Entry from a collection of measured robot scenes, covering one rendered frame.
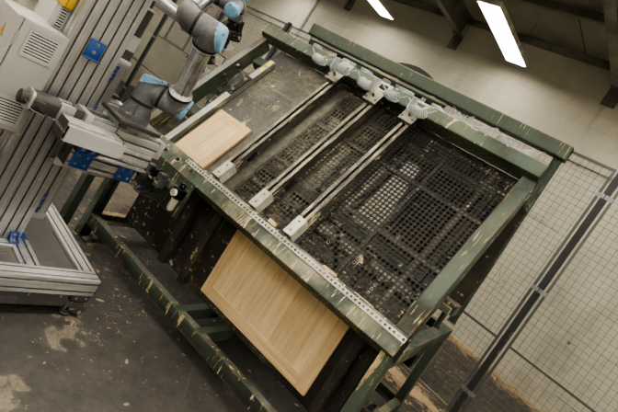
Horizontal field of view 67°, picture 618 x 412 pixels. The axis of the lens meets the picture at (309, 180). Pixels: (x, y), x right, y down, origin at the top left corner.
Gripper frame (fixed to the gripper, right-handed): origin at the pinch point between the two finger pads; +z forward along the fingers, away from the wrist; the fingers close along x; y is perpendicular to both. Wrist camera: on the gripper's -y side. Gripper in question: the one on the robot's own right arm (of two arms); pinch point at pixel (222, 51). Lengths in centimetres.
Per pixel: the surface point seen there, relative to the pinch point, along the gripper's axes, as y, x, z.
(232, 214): 5, -68, 60
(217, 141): 11, -7, 60
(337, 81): 84, 3, 12
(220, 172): 5, -38, 58
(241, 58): 42, 64, 40
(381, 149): 84, -63, 12
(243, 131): 26, -6, 51
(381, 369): 43, -172, 46
